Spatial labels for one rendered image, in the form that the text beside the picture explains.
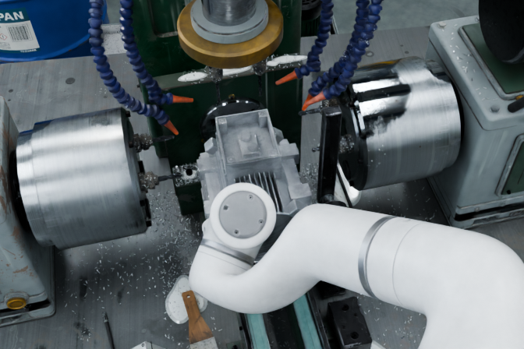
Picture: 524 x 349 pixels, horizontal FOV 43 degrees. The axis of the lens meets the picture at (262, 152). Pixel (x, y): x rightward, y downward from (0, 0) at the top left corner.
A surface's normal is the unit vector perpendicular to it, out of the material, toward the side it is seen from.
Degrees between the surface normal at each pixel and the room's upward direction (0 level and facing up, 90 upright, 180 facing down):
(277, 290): 82
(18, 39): 91
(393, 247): 39
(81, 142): 9
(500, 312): 2
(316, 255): 65
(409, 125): 47
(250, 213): 30
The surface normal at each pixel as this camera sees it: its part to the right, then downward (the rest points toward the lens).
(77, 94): -0.03, -0.65
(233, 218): 0.07, -0.18
